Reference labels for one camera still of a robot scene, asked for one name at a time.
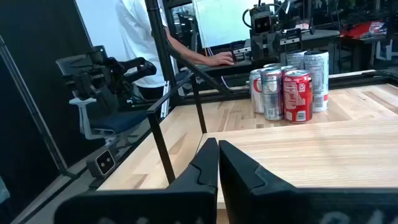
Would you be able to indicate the black office chair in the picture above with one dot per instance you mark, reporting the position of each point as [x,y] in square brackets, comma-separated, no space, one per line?
[102,81]

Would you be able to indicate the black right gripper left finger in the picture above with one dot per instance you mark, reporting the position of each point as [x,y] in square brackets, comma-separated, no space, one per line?
[186,202]

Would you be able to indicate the red plastic bag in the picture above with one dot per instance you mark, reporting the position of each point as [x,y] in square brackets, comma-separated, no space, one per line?
[360,30]

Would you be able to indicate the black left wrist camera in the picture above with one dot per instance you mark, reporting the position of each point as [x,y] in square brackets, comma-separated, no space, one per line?
[262,24]

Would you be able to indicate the person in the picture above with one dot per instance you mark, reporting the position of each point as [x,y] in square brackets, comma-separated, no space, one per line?
[136,37]

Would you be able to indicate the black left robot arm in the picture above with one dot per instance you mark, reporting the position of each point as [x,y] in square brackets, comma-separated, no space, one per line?
[280,18]

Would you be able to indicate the silver Diet Coke can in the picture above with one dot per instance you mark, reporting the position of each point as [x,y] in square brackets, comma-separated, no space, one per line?
[272,65]
[255,93]

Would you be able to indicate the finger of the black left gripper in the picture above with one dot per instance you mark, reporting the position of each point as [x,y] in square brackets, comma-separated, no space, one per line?
[242,51]
[290,40]

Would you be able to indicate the black table-level camera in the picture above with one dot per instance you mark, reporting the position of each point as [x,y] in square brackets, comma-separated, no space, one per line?
[104,162]

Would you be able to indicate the whiteboard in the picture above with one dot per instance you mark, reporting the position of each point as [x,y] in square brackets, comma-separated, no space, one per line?
[224,21]

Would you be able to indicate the slim silver blue can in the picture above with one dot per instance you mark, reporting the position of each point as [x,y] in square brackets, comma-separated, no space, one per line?
[272,95]

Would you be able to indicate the tall white energy drink can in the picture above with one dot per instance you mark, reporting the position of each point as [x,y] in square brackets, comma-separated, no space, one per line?
[317,77]
[295,59]

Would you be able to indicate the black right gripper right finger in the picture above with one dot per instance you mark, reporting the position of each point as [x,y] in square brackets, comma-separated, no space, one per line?
[280,205]

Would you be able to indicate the grey desk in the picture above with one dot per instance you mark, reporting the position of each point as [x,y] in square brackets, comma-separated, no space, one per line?
[323,39]

